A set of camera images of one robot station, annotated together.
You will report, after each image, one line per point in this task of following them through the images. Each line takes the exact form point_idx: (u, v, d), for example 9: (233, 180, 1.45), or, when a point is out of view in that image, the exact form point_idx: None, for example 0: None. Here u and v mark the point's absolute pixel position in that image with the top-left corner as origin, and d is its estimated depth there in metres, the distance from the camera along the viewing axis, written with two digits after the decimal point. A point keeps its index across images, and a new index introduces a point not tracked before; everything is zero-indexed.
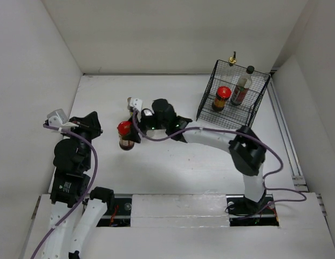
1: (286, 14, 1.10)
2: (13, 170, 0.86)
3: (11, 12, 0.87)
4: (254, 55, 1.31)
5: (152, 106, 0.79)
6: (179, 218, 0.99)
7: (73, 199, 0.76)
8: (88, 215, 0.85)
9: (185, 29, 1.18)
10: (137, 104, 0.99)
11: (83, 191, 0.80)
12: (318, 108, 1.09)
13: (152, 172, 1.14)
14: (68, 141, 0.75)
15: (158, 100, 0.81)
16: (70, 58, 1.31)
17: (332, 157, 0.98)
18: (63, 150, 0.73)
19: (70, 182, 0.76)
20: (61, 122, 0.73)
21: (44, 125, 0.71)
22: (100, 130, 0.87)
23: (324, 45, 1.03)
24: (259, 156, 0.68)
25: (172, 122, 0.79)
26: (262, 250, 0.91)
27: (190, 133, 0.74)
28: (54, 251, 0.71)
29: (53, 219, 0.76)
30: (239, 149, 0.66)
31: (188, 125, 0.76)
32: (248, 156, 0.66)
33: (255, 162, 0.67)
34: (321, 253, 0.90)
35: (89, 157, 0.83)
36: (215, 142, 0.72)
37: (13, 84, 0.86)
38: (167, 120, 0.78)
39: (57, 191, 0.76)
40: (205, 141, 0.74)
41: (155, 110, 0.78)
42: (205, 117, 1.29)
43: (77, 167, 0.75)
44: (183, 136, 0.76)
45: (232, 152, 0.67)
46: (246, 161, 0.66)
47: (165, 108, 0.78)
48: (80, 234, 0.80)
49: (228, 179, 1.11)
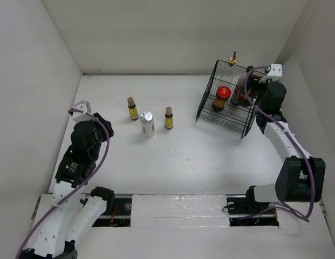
1: (286, 13, 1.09)
2: (13, 170, 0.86)
3: (11, 12, 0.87)
4: (254, 54, 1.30)
5: (268, 84, 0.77)
6: (178, 218, 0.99)
7: (77, 180, 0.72)
8: (88, 209, 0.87)
9: (185, 28, 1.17)
10: (275, 71, 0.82)
11: (88, 175, 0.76)
12: (319, 107, 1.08)
13: (152, 172, 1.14)
14: (88, 121, 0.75)
15: (278, 83, 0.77)
16: (70, 58, 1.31)
17: (331, 157, 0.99)
18: (82, 126, 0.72)
19: (78, 163, 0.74)
20: (87, 109, 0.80)
21: (71, 110, 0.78)
22: (113, 133, 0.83)
23: (324, 46, 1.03)
24: (302, 192, 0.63)
25: (270, 108, 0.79)
26: (261, 249, 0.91)
27: (272, 128, 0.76)
28: (52, 230, 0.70)
29: (55, 198, 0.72)
30: (295, 169, 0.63)
31: (280, 121, 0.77)
32: (295, 180, 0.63)
33: (294, 191, 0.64)
34: (320, 253, 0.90)
35: (99, 147, 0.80)
36: (282, 147, 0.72)
37: (13, 86, 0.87)
38: (267, 103, 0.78)
39: (63, 170, 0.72)
40: (277, 142, 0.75)
41: (267, 88, 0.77)
42: (204, 117, 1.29)
43: (89, 147, 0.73)
44: (266, 125, 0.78)
45: (285, 163, 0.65)
46: (288, 180, 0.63)
47: (277, 94, 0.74)
48: (77, 225, 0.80)
49: (229, 178, 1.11)
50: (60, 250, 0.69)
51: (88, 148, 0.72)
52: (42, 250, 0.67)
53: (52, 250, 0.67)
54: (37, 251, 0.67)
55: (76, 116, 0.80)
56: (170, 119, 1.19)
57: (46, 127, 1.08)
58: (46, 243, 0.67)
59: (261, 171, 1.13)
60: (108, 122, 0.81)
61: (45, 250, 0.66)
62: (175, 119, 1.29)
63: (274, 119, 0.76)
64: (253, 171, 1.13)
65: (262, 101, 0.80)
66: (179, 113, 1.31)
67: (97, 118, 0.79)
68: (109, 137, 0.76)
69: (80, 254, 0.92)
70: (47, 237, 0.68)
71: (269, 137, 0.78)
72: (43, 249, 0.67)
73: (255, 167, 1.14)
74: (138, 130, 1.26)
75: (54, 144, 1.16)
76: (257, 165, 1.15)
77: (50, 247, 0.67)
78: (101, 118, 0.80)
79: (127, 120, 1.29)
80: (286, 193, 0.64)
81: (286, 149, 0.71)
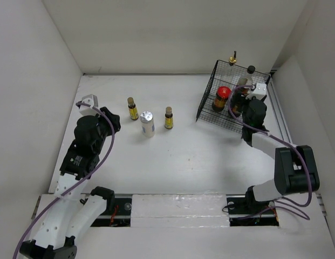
1: (286, 13, 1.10)
2: (14, 171, 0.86)
3: (11, 12, 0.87)
4: (254, 54, 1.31)
5: (250, 102, 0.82)
6: (178, 218, 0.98)
7: (81, 172, 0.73)
8: (88, 208, 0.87)
9: (185, 29, 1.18)
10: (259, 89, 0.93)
11: (92, 169, 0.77)
12: (318, 107, 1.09)
13: (152, 172, 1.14)
14: (91, 116, 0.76)
15: (259, 101, 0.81)
16: (70, 58, 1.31)
17: (331, 157, 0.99)
18: (86, 121, 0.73)
19: (82, 156, 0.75)
20: (94, 103, 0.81)
21: (78, 103, 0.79)
22: (119, 128, 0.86)
23: (323, 46, 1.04)
24: (300, 180, 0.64)
25: (255, 124, 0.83)
26: (262, 249, 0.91)
27: (258, 136, 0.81)
28: (54, 222, 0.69)
29: (59, 190, 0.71)
30: (285, 156, 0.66)
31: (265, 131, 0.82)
32: (289, 168, 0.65)
33: (292, 179, 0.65)
34: (320, 253, 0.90)
35: (103, 141, 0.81)
36: (271, 148, 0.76)
37: (13, 85, 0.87)
38: (251, 120, 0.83)
39: (68, 163, 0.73)
40: (265, 146, 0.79)
41: (250, 106, 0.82)
42: (204, 117, 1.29)
43: (92, 142, 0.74)
44: (252, 136, 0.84)
45: (277, 156, 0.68)
46: (284, 170, 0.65)
47: (258, 112, 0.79)
48: (77, 222, 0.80)
49: (228, 179, 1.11)
50: (61, 243, 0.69)
51: (91, 142, 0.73)
52: (42, 241, 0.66)
53: (53, 242, 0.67)
54: (38, 242, 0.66)
55: (82, 110, 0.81)
56: (170, 119, 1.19)
57: (46, 127, 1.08)
58: (47, 234, 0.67)
59: (261, 171, 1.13)
60: (115, 116, 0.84)
61: (46, 242, 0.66)
62: (175, 119, 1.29)
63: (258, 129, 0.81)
64: (253, 170, 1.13)
65: (247, 117, 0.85)
66: (179, 113, 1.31)
67: (104, 113, 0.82)
68: (114, 133, 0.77)
69: (80, 254, 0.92)
70: (49, 229, 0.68)
71: (259, 147, 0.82)
72: (45, 240, 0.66)
73: (255, 167, 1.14)
74: (138, 131, 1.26)
75: (55, 144, 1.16)
76: (257, 165, 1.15)
77: (52, 239, 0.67)
78: (109, 112, 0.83)
79: (127, 120, 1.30)
80: (285, 185, 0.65)
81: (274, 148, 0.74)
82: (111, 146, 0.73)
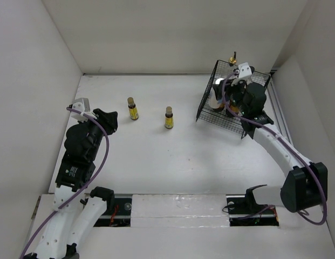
1: (286, 14, 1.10)
2: (13, 171, 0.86)
3: (10, 11, 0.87)
4: (254, 55, 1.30)
5: (247, 87, 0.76)
6: (178, 218, 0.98)
7: (77, 184, 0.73)
8: (88, 210, 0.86)
9: (185, 29, 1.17)
10: (244, 71, 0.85)
11: (89, 179, 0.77)
12: (318, 108, 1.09)
13: (152, 172, 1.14)
14: (82, 124, 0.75)
15: (257, 86, 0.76)
16: (70, 58, 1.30)
17: (332, 157, 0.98)
18: (75, 132, 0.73)
19: (77, 167, 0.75)
20: (84, 109, 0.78)
21: (68, 109, 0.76)
22: (115, 129, 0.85)
23: (323, 47, 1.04)
24: (312, 198, 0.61)
25: (253, 111, 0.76)
26: (261, 250, 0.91)
27: (262, 133, 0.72)
28: (53, 235, 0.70)
29: (56, 202, 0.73)
30: (300, 181, 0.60)
31: (266, 123, 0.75)
32: (302, 192, 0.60)
33: (302, 202, 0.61)
34: (319, 253, 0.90)
35: (98, 148, 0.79)
36: (281, 157, 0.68)
37: (13, 86, 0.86)
38: (250, 106, 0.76)
39: (63, 175, 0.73)
40: (270, 148, 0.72)
41: (247, 92, 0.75)
42: (205, 117, 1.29)
43: (85, 151, 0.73)
44: (255, 131, 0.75)
45: (289, 178, 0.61)
46: (297, 193, 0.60)
47: (258, 96, 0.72)
48: (79, 228, 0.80)
49: (228, 179, 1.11)
50: (62, 253, 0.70)
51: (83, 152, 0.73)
52: (43, 253, 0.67)
53: (54, 254, 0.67)
54: (39, 255, 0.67)
55: (73, 115, 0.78)
56: (170, 119, 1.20)
57: (46, 127, 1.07)
58: (48, 247, 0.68)
59: (261, 171, 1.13)
60: (110, 115, 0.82)
61: (47, 254, 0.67)
62: (175, 119, 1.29)
63: (261, 125, 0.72)
64: (252, 169, 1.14)
65: (244, 105, 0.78)
66: (179, 113, 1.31)
67: (97, 115, 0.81)
68: (106, 134, 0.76)
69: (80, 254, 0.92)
70: (49, 242, 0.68)
71: (261, 144, 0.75)
72: (45, 253, 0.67)
73: (258, 167, 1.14)
74: (138, 131, 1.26)
75: (55, 144, 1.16)
76: (258, 166, 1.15)
77: (53, 251, 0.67)
78: (103, 113, 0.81)
79: (127, 120, 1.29)
80: (296, 206, 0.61)
81: (284, 159, 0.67)
82: (106, 155, 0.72)
